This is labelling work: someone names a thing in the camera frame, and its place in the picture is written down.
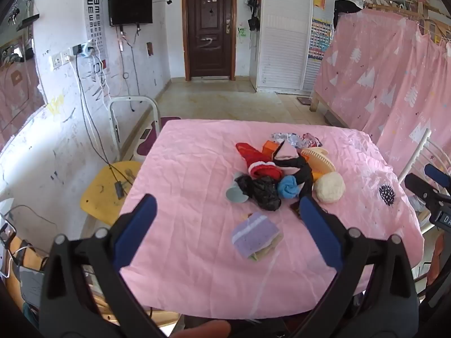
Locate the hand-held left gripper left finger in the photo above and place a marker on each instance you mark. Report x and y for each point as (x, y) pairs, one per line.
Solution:
(137, 229)

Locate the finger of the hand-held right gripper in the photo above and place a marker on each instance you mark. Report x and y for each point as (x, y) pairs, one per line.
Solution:
(422, 188)
(438, 176)

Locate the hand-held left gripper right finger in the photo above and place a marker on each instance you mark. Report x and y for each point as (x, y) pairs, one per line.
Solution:
(319, 232)

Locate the grey funnel-shaped cup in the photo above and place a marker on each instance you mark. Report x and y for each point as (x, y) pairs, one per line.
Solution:
(235, 195)

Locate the person's left hand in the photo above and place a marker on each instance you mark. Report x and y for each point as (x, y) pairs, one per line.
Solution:
(201, 330)

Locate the white metal chair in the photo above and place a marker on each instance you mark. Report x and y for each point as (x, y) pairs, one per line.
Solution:
(414, 155)

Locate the black adapter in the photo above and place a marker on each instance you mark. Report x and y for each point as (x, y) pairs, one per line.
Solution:
(119, 189)

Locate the cream round sponge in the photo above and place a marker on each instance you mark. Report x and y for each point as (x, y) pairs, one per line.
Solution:
(329, 188)

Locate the yellow stool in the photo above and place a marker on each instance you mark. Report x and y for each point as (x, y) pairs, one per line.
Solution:
(102, 193)

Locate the green beige sponge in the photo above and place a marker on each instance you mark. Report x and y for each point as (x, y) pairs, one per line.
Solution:
(271, 248)

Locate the blue sock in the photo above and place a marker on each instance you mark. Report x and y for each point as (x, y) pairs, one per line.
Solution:
(287, 186)

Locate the black stocking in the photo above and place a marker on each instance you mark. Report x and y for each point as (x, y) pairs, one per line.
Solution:
(303, 174)

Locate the purple striped cloth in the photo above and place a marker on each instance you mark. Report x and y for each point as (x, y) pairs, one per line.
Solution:
(253, 236)

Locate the black plastic bag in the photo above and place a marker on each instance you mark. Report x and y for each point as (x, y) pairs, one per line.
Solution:
(262, 192)

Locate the beige plastic brush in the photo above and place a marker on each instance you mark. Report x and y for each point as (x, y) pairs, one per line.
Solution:
(319, 162)

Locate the purple floor scale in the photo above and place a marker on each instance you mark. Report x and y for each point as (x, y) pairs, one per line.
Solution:
(148, 144)

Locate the pink cloth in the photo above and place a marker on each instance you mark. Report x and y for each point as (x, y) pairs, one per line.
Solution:
(286, 152)

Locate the red snack packet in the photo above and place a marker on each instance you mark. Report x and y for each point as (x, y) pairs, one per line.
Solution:
(312, 140)

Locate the silver foil wrapper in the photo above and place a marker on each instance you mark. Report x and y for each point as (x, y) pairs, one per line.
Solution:
(292, 139)

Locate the orange box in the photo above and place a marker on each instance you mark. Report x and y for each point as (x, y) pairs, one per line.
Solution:
(269, 147)

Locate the red santa hat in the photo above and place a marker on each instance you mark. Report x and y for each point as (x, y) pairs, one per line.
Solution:
(252, 155)

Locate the pink tree print curtain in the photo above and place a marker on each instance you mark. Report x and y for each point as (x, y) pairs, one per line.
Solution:
(380, 77)

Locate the small dark floor mat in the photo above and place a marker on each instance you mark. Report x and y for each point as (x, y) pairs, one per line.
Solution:
(303, 100)

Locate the colourful grid poster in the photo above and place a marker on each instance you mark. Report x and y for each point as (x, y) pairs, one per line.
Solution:
(319, 40)

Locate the white power strip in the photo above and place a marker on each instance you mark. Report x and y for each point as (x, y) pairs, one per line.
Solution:
(84, 49)

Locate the black hanging garment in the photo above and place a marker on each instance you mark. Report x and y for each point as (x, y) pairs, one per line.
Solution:
(345, 12)

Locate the white louvered wardrobe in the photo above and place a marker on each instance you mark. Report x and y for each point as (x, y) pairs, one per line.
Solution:
(282, 31)

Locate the yellow poster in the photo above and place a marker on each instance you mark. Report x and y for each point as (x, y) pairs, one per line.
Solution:
(319, 2)

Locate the brown door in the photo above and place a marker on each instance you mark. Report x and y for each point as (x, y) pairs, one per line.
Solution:
(208, 28)

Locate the eye chart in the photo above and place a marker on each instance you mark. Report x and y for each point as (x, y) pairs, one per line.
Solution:
(94, 17)

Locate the hanging bags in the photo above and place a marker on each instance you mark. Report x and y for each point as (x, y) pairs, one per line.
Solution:
(253, 7)

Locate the wooden bed frame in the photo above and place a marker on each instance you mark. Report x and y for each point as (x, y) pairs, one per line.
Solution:
(317, 104)

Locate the brown wall plate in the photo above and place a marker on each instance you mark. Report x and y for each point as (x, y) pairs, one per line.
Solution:
(150, 48)

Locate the wall mirror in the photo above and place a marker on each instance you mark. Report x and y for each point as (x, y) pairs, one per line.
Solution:
(17, 91)

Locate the white wall socket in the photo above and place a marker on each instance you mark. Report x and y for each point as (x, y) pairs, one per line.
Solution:
(60, 60)

